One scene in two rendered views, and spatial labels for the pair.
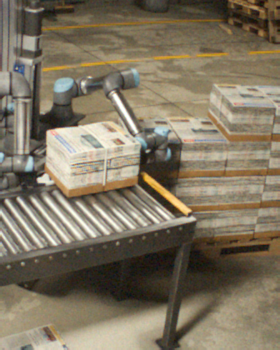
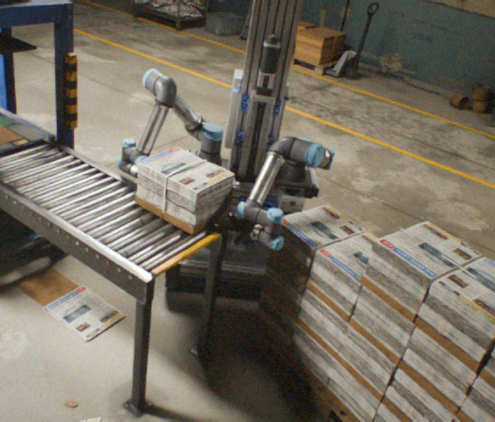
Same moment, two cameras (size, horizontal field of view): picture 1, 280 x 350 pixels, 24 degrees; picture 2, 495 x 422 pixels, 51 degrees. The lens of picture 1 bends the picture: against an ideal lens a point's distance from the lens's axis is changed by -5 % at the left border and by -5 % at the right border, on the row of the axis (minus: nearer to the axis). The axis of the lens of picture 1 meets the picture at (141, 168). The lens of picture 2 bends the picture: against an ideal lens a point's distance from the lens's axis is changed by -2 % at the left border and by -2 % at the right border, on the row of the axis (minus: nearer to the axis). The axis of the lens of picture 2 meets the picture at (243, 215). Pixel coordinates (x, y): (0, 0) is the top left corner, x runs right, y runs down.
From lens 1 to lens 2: 2.97 m
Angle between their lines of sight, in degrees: 56
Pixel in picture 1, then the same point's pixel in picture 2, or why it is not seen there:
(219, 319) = not seen: outside the picture
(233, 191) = (353, 350)
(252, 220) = (370, 410)
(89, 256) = (58, 236)
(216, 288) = not seen: outside the picture
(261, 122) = (406, 287)
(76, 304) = (164, 323)
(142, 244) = (97, 262)
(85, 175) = (149, 192)
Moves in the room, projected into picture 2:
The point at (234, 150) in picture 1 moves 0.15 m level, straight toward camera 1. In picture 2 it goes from (365, 300) to (333, 301)
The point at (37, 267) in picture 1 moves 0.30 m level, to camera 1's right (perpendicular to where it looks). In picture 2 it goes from (24, 214) to (25, 251)
